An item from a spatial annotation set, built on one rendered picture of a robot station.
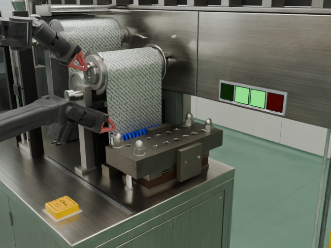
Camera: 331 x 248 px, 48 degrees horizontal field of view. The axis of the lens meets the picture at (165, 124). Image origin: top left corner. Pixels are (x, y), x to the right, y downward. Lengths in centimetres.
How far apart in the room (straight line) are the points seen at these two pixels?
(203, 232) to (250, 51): 64
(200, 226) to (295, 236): 142
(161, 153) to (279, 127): 291
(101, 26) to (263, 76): 65
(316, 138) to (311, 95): 272
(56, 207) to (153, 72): 56
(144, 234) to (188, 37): 69
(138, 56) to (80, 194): 49
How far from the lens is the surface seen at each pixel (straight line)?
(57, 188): 125
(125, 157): 112
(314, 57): 108
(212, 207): 134
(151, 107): 134
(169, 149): 116
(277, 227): 273
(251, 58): 118
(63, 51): 114
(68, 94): 123
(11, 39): 109
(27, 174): 138
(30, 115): 97
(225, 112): 435
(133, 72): 126
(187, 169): 122
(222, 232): 146
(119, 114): 125
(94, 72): 120
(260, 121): 408
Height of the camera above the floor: 148
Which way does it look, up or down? 19 degrees down
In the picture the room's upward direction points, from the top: straight up
